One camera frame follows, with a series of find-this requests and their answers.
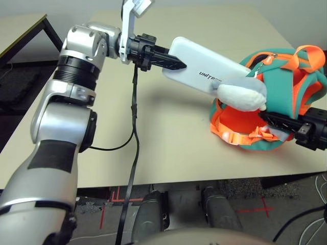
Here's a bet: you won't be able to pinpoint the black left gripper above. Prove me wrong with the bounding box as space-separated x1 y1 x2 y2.
127 33 189 72

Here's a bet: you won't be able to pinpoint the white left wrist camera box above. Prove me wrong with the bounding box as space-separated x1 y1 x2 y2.
119 0 155 64

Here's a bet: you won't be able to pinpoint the orange teal backpack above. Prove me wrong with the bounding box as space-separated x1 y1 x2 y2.
208 45 327 153

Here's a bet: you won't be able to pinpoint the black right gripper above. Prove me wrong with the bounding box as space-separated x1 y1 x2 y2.
258 107 327 151

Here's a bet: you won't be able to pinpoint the dark grey robot left leg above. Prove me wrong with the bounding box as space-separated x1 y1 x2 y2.
131 190 171 239

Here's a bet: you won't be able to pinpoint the white floor cables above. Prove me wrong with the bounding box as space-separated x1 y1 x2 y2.
298 175 327 245

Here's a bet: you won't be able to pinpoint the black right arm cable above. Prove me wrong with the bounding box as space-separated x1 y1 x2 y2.
272 204 327 242

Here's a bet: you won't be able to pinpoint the dark grey robot right leg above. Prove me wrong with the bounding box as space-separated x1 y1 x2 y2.
201 187 243 232

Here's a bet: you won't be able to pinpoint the dark grey robot leg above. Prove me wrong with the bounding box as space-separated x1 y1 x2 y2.
201 187 243 232
131 190 171 239

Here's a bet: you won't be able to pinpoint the grey robot torso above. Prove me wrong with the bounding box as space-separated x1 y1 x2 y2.
127 228 278 245

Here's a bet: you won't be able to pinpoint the dark speckled floor mat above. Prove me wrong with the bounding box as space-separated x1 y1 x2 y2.
224 178 300 202

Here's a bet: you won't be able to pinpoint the grey white plush shark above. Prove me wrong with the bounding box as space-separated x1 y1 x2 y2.
209 76 268 112

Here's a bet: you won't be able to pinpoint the white pencil case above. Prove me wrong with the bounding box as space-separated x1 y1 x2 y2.
162 37 252 97

